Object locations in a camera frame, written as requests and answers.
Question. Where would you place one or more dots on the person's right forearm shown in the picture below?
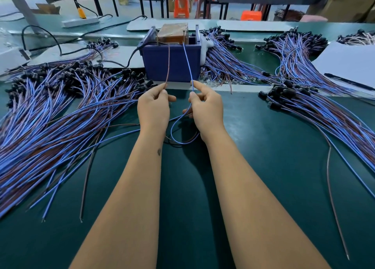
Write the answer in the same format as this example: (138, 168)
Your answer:
(263, 210)

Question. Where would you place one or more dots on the stack of large cardboard boxes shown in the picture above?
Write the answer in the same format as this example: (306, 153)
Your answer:
(351, 1)

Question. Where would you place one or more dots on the grey metal pole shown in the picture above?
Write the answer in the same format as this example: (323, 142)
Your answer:
(22, 3)

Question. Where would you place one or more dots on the white paper sheet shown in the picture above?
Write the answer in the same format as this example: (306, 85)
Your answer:
(351, 63)

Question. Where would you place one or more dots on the brown cardboard block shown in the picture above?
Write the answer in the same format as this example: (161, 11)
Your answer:
(173, 34)

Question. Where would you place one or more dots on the person's left forearm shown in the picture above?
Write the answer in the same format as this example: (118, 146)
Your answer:
(120, 210)

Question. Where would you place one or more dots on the white power strip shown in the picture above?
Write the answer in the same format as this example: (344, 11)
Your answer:
(81, 22)

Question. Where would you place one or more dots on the black pen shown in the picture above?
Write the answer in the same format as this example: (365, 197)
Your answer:
(348, 82)

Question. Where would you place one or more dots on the orange plug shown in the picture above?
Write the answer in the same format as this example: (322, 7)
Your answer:
(81, 12)

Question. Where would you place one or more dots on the pink plastic stool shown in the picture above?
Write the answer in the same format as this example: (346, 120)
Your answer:
(313, 18)

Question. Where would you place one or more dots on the blue plastic tester box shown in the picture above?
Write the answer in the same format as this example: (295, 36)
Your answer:
(158, 63)

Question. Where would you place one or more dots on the white flat mat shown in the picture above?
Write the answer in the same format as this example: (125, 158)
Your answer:
(120, 56)
(256, 26)
(171, 24)

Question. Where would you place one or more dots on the open cardboard box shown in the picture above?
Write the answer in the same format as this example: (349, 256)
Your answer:
(47, 8)

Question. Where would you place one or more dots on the white plastic device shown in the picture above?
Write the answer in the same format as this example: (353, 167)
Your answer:
(13, 58)

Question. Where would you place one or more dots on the orange plastic stool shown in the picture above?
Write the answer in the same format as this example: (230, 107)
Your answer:
(181, 6)
(251, 15)

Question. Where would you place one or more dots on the person's left hand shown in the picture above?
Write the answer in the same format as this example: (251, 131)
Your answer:
(153, 110)

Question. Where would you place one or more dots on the person's right hand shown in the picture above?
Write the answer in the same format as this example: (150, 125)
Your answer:
(208, 110)

